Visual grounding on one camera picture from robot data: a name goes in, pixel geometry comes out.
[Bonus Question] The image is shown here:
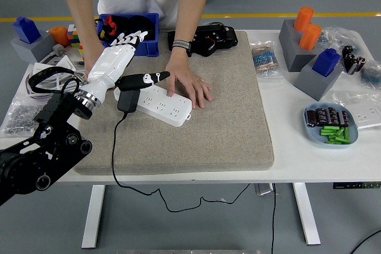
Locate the large grey block holder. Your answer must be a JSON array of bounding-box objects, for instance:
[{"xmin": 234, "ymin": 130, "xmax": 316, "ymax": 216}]
[{"xmin": 278, "ymin": 18, "xmax": 321, "ymax": 73}]

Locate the clear bag of screws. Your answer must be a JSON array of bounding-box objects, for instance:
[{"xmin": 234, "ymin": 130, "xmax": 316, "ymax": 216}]
[{"xmin": 0, "ymin": 99, "xmax": 45, "ymax": 136}]

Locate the black machine housing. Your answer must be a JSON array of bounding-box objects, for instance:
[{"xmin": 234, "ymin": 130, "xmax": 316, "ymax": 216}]
[{"xmin": 167, "ymin": 23, "xmax": 239, "ymax": 58}]

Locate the red and black strap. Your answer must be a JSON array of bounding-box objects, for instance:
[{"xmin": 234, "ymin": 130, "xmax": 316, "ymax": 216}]
[{"xmin": 95, "ymin": 14, "xmax": 118, "ymax": 42}]

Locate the orange cup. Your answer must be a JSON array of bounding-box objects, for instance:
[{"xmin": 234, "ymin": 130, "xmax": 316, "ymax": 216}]
[{"xmin": 48, "ymin": 26, "xmax": 70, "ymax": 46}]

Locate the light blue plate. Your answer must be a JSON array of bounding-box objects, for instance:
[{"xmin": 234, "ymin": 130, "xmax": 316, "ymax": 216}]
[{"xmin": 303, "ymin": 102, "xmax": 360, "ymax": 149}]

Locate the white wall socket panel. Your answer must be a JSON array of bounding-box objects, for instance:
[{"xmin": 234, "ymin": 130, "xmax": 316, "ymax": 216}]
[
  {"xmin": 346, "ymin": 101, "xmax": 381, "ymax": 130},
  {"xmin": 32, "ymin": 62, "xmax": 60, "ymax": 74}
]

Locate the blue bottle-shaped block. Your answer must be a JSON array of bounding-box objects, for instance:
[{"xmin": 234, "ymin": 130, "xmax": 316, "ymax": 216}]
[
  {"xmin": 12, "ymin": 16, "xmax": 42, "ymax": 44},
  {"xmin": 311, "ymin": 48, "xmax": 342, "ymax": 77}
]

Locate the white table leg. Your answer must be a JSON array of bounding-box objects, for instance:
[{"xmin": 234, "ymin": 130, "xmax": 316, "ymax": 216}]
[
  {"xmin": 81, "ymin": 184, "xmax": 107, "ymax": 249},
  {"xmin": 292, "ymin": 182, "xmax": 321, "ymax": 246}
]

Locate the blue plastic bin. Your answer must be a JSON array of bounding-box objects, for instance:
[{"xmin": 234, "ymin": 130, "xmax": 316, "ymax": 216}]
[{"xmin": 98, "ymin": 12, "xmax": 161, "ymax": 58}]

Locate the black and white wristwatch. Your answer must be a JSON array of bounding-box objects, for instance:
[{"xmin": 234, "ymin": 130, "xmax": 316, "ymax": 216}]
[{"xmin": 171, "ymin": 39, "xmax": 193, "ymax": 58}]

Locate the hanging black cable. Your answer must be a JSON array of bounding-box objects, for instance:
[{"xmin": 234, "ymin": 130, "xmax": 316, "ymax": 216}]
[{"xmin": 269, "ymin": 183, "xmax": 279, "ymax": 254}]

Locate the bag of blue resistors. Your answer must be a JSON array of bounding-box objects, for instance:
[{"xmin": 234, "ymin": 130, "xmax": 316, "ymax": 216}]
[{"xmin": 360, "ymin": 60, "xmax": 381, "ymax": 88}]

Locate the white paper box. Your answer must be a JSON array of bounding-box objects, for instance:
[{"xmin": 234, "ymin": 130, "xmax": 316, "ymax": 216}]
[{"xmin": 56, "ymin": 57, "xmax": 75, "ymax": 71}]

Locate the grey power cable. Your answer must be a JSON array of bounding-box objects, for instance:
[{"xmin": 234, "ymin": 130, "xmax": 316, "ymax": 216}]
[{"xmin": 25, "ymin": 71, "xmax": 87, "ymax": 100}]

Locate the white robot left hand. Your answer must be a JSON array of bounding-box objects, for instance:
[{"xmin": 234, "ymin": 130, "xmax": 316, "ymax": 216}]
[{"xmin": 77, "ymin": 29, "xmax": 171, "ymax": 103}]

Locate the person's left hand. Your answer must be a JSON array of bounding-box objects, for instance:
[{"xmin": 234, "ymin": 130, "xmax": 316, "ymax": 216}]
[{"xmin": 165, "ymin": 53, "xmax": 213, "ymax": 109}]

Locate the person's right hand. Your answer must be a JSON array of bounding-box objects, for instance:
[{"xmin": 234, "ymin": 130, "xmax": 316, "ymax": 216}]
[{"xmin": 82, "ymin": 57, "xmax": 99, "ymax": 81}]

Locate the grey metal box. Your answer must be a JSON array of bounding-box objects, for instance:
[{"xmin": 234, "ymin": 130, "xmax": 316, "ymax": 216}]
[{"xmin": 254, "ymin": 183, "xmax": 274, "ymax": 197}]

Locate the orange cylinder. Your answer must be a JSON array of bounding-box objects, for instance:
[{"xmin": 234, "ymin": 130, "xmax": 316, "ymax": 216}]
[
  {"xmin": 299, "ymin": 24, "xmax": 323, "ymax": 51},
  {"xmin": 293, "ymin": 6, "xmax": 316, "ymax": 32}
]

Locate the black floor cable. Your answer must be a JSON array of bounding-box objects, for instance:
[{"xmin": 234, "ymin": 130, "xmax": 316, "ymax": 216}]
[{"xmin": 349, "ymin": 230, "xmax": 381, "ymax": 254}]

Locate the flat clear plastic bag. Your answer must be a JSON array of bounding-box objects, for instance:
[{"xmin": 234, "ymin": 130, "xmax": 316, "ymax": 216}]
[{"xmin": 332, "ymin": 90, "xmax": 381, "ymax": 112}]

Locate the black table control panel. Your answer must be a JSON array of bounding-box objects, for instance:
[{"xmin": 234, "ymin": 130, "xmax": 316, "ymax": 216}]
[{"xmin": 332, "ymin": 181, "xmax": 381, "ymax": 190}]

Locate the crumpled clear plastic bag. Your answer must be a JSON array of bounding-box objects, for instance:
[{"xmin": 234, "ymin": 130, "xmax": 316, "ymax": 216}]
[{"xmin": 320, "ymin": 25, "xmax": 368, "ymax": 58}]

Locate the thin black plug cord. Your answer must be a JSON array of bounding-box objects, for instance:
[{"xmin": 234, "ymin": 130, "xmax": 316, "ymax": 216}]
[{"xmin": 111, "ymin": 112, "xmax": 255, "ymax": 213}]

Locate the grey power plug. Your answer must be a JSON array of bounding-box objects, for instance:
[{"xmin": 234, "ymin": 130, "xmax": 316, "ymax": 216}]
[{"xmin": 52, "ymin": 43, "xmax": 70, "ymax": 57}]

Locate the clear bag of resistors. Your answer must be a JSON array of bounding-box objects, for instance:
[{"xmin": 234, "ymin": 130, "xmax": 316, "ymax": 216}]
[{"xmin": 249, "ymin": 40, "xmax": 283, "ymax": 79}]

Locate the white power strip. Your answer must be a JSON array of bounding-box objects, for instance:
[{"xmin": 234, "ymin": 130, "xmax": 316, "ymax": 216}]
[{"xmin": 113, "ymin": 84, "xmax": 193, "ymax": 127}]

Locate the grey-brown mat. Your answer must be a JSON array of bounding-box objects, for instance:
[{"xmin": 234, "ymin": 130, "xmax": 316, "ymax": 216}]
[{"xmin": 73, "ymin": 30, "xmax": 275, "ymax": 176}]

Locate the black plug adapter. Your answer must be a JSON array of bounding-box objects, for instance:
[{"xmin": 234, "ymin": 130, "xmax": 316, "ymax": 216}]
[{"xmin": 117, "ymin": 89, "xmax": 140, "ymax": 114}]

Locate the black cloth pouch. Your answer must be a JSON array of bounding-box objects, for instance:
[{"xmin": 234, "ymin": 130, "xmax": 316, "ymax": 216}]
[{"xmin": 114, "ymin": 14, "xmax": 157, "ymax": 41}]

